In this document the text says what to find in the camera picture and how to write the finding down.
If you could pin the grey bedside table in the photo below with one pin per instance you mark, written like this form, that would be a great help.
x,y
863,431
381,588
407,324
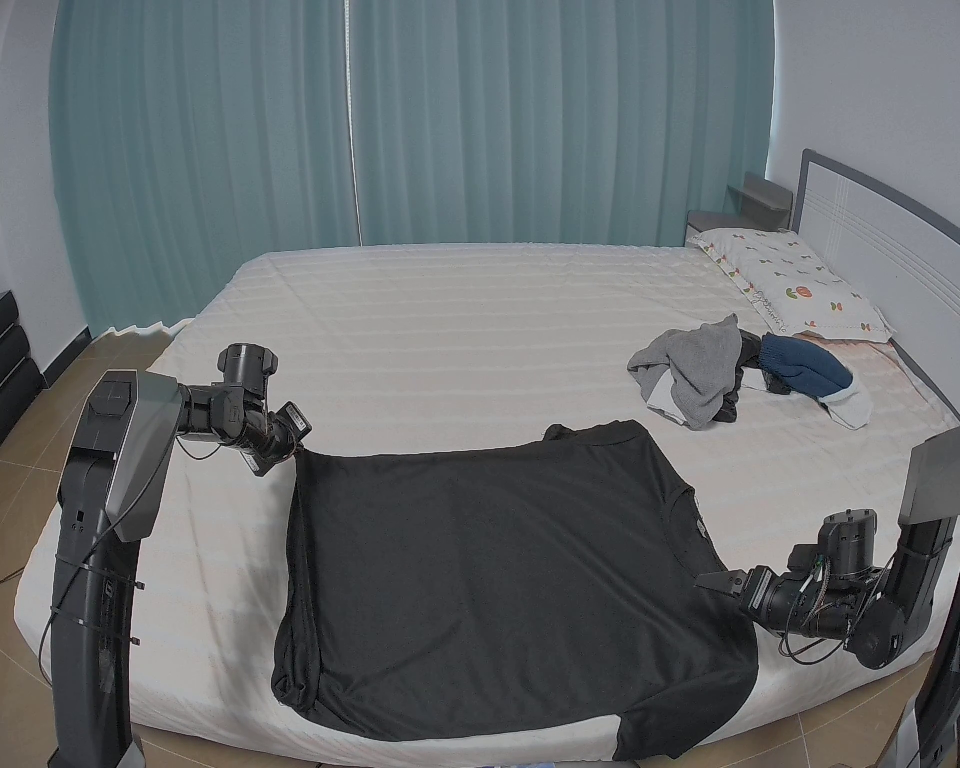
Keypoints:
x,y
757,196

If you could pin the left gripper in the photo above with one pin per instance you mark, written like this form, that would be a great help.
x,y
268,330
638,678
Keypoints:
x,y
277,442

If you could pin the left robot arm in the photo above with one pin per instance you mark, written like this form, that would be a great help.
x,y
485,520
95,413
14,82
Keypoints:
x,y
120,442

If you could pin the white printed pillow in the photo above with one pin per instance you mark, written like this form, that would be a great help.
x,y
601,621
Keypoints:
x,y
795,277

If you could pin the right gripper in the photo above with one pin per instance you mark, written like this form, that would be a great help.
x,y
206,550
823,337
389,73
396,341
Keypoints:
x,y
776,600

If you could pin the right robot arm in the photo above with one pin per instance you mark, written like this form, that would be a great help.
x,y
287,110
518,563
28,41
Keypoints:
x,y
915,577

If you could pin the pile of clothes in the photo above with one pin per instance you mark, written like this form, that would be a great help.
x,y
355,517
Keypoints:
x,y
705,360

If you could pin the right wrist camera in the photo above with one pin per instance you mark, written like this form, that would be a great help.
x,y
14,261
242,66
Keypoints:
x,y
804,561

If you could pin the bed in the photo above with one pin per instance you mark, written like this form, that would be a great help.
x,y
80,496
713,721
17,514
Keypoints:
x,y
450,337

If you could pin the black T-shirt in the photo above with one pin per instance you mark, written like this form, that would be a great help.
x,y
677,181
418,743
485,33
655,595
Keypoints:
x,y
487,585

